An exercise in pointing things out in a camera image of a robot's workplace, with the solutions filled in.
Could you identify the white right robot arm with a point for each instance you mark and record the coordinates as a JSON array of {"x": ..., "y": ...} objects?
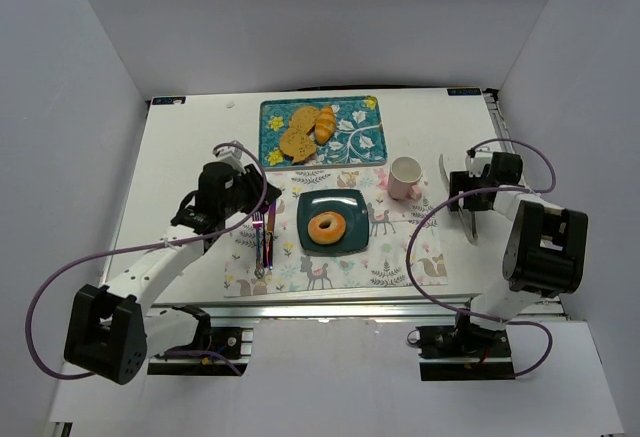
[{"x": 545, "y": 251}]

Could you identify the striped orange bread roll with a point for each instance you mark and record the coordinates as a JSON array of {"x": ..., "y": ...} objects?
[{"x": 325, "y": 125}]

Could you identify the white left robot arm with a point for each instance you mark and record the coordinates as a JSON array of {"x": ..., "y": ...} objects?
[{"x": 111, "y": 331}]

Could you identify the dark teal square plate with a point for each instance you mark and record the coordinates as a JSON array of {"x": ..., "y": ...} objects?
[{"x": 350, "y": 204}]

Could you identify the pink ceramic mug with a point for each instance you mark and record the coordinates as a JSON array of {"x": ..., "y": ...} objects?
[{"x": 405, "y": 174}]

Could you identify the black label corner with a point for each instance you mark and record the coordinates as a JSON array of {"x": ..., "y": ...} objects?
[
  {"x": 168, "y": 100},
  {"x": 464, "y": 91}
]

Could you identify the orange glazed bagel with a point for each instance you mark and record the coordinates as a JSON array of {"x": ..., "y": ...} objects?
[{"x": 326, "y": 228}]

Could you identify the teal floral serving tray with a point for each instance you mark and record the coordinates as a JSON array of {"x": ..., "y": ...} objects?
[{"x": 358, "y": 139}]

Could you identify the brown bread slice rear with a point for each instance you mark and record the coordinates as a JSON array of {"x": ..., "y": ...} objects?
[{"x": 304, "y": 118}]

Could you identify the iridescent purple fork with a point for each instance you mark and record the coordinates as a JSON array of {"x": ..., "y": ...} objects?
[{"x": 258, "y": 223}]

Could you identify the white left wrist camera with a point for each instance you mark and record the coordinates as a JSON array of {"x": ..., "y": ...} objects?
[{"x": 231, "y": 154}]

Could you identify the iridescent purple knife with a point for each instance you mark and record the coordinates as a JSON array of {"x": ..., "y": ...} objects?
[{"x": 269, "y": 226}]

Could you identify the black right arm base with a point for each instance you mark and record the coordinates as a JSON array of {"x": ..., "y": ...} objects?
[{"x": 447, "y": 355}]

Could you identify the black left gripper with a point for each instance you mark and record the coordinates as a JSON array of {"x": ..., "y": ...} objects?
[{"x": 261, "y": 189}]

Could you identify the brown bread slice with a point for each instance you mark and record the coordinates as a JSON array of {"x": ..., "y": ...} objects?
[
  {"x": 304, "y": 118},
  {"x": 297, "y": 145}
]

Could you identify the animal print placemat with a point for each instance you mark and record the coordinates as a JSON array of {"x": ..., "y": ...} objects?
[{"x": 383, "y": 263}]

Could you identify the brown bread slice front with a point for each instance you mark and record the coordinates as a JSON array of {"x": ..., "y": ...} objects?
[{"x": 297, "y": 145}]

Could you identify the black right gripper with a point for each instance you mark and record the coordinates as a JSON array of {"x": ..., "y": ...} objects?
[{"x": 461, "y": 191}]

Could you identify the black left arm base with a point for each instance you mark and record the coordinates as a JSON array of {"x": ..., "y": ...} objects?
[{"x": 185, "y": 341}]

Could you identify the black label right corner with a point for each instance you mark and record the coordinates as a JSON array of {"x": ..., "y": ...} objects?
[{"x": 464, "y": 91}]

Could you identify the black label left corner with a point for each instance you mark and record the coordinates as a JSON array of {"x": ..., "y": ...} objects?
[{"x": 168, "y": 100}]

